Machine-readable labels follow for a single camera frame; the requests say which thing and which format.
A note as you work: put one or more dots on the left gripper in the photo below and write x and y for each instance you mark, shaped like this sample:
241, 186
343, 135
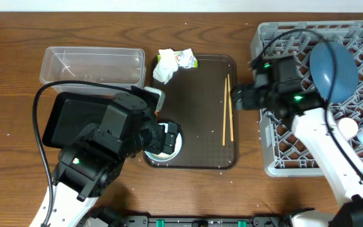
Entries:
161, 143

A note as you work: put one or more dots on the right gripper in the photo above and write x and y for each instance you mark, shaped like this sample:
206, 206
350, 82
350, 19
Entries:
242, 99

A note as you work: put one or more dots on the wooden chopstick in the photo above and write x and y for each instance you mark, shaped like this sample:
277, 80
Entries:
224, 114
230, 109

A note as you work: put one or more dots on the dark blue plate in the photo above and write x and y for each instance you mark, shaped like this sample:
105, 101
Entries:
334, 71

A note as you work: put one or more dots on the small pink cup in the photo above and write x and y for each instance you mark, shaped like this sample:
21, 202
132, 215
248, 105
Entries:
348, 127

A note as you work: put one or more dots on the foil snack wrapper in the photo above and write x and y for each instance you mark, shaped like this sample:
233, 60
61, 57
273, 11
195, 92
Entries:
185, 59

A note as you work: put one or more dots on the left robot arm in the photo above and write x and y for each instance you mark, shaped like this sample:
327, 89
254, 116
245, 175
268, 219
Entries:
89, 164

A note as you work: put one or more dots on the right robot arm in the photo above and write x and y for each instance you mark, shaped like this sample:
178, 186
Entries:
278, 88

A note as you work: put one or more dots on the light blue rice bowl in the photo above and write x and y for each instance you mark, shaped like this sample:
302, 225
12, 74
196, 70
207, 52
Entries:
164, 157

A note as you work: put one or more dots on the dark brown serving tray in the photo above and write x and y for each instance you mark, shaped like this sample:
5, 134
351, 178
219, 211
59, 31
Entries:
194, 101

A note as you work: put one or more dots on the crumpled white napkin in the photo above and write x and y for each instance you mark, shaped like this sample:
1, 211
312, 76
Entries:
165, 67

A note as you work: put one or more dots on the clear plastic bin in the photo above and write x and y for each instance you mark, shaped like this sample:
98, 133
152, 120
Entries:
122, 67

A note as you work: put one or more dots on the black plastic tray bin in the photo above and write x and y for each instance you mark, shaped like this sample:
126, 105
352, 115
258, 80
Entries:
70, 114

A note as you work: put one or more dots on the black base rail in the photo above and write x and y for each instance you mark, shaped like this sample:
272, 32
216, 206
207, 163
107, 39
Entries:
105, 216

